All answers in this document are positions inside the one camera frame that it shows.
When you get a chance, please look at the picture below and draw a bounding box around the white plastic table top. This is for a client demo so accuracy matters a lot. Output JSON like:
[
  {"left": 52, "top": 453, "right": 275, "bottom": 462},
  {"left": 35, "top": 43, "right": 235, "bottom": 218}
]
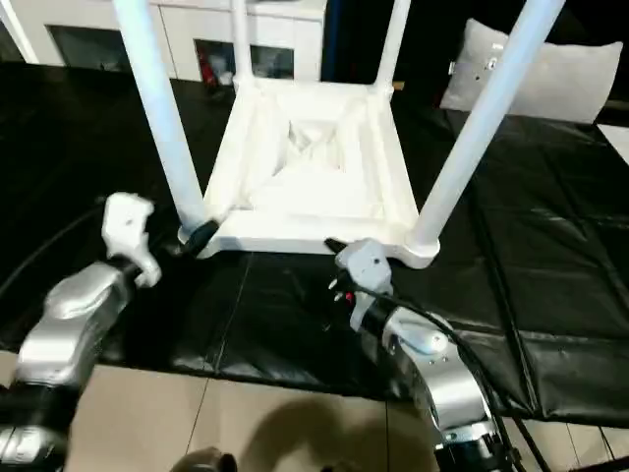
[{"left": 179, "top": 78, "right": 441, "bottom": 270}]

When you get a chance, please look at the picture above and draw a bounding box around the white plastic table leg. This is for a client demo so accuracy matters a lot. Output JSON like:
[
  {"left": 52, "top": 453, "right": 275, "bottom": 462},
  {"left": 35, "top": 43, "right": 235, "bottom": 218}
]
[
  {"left": 229, "top": 0, "right": 257, "bottom": 86},
  {"left": 375, "top": 0, "right": 413, "bottom": 94},
  {"left": 411, "top": 0, "right": 567, "bottom": 247},
  {"left": 111, "top": 0, "right": 207, "bottom": 237}
]

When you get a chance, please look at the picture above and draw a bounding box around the black work mat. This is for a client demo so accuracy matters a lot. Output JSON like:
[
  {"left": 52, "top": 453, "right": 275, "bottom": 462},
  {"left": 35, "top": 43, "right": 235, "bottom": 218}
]
[{"left": 0, "top": 61, "right": 629, "bottom": 429}]

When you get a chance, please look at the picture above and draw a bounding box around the black furniture with gold label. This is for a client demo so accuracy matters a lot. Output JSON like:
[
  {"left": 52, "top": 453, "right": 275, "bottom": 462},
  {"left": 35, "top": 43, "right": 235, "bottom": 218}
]
[{"left": 321, "top": 0, "right": 629, "bottom": 117}]

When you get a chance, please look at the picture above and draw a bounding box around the white sideboard with glass doors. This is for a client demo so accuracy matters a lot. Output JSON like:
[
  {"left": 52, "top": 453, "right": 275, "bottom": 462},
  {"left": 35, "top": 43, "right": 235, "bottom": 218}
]
[{"left": 0, "top": 0, "right": 325, "bottom": 85}]

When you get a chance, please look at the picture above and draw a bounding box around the grey cushion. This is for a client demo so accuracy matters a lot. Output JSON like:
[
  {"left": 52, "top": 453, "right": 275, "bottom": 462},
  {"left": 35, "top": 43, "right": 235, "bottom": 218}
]
[{"left": 439, "top": 18, "right": 624, "bottom": 124}]

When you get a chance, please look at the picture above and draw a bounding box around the white flat board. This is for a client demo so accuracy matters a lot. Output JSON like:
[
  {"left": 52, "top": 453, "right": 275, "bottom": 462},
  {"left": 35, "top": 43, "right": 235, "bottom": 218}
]
[{"left": 597, "top": 122, "right": 629, "bottom": 164}]

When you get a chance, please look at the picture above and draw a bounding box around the black left wrist camera cable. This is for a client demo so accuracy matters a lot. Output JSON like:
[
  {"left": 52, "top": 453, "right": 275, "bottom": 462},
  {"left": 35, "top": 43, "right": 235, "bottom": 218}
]
[{"left": 0, "top": 205, "right": 107, "bottom": 296}]

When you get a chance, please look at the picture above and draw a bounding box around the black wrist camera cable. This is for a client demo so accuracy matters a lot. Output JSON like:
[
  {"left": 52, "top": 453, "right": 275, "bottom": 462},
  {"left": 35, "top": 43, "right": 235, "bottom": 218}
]
[
  {"left": 0, "top": 205, "right": 107, "bottom": 296},
  {"left": 363, "top": 287, "right": 551, "bottom": 472}
]

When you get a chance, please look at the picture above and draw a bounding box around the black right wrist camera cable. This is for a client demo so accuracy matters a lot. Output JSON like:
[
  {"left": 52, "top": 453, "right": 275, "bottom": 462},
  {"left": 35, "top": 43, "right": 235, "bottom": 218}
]
[{"left": 363, "top": 287, "right": 551, "bottom": 472}]

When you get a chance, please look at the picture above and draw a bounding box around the white door frame post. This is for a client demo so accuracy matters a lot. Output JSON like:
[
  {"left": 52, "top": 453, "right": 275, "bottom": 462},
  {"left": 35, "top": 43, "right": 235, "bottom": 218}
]
[{"left": 0, "top": 0, "right": 39, "bottom": 64}]

